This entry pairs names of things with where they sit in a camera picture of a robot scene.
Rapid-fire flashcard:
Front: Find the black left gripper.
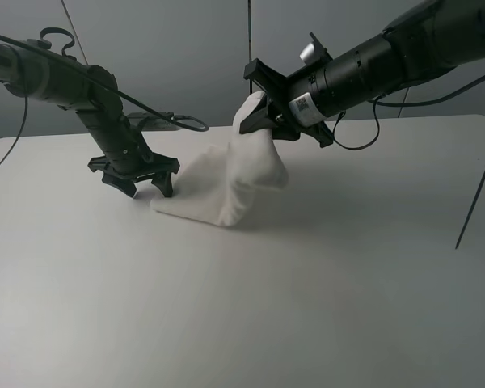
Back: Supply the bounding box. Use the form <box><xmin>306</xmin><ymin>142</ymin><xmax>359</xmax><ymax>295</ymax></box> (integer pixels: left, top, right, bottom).
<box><xmin>88</xmin><ymin>153</ymin><xmax>180</xmax><ymax>198</ymax></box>

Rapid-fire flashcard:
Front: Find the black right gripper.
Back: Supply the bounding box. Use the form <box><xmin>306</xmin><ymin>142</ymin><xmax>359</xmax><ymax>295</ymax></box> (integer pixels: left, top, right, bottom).
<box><xmin>239</xmin><ymin>59</ymin><xmax>332</xmax><ymax>148</ymax></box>

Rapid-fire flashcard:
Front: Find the white towel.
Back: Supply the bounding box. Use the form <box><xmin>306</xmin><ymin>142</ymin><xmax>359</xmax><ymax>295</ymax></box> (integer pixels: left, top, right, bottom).
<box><xmin>150</xmin><ymin>91</ymin><xmax>289</xmax><ymax>227</ymax></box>

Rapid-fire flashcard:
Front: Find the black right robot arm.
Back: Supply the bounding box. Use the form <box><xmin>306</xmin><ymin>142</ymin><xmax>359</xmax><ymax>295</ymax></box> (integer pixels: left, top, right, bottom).
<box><xmin>239</xmin><ymin>1</ymin><xmax>485</xmax><ymax>147</ymax></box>

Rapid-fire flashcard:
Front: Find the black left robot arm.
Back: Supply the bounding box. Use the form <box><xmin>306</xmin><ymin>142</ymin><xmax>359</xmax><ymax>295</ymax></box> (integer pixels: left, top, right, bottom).
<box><xmin>0</xmin><ymin>27</ymin><xmax>179</xmax><ymax>197</ymax></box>

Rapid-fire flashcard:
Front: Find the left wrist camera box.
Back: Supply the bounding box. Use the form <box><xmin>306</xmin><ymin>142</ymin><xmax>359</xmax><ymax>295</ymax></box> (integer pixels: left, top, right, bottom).
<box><xmin>127</xmin><ymin>112</ymin><xmax>177</xmax><ymax>132</ymax></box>

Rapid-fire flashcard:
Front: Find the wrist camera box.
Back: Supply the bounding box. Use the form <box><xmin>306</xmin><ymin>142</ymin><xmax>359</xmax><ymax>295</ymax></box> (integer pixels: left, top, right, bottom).
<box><xmin>300</xmin><ymin>32</ymin><xmax>333</xmax><ymax>65</ymax></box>
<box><xmin>127</xmin><ymin>112</ymin><xmax>177</xmax><ymax>132</ymax></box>

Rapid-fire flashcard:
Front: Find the black left camera cable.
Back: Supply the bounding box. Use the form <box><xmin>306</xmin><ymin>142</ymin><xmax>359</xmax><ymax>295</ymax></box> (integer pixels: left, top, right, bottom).
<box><xmin>0</xmin><ymin>32</ymin><xmax>210</xmax><ymax>183</ymax></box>

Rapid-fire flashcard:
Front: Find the black camera cable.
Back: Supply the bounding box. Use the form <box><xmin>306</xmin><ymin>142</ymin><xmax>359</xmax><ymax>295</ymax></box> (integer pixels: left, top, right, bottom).
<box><xmin>0</xmin><ymin>32</ymin><xmax>210</xmax><ymax>183</ymax></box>
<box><xmin>331</xmin><ymin>68</ymin><xmax>485</xmax><ymax>250</ymax></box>

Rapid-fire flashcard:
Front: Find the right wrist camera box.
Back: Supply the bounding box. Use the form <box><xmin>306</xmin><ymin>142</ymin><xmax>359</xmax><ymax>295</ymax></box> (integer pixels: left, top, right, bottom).
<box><xmin>300</xmin><ymin>32</ymin><xmax>333</xmax><ymax>65</ymax></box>

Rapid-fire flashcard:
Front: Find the black right camera cable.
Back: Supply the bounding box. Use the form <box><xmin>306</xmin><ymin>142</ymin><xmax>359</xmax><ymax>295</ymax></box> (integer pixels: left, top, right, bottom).
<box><xmin>331</xmin><ymin>68</ymin><xmax>485</xmax><ymax>250</ymax></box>

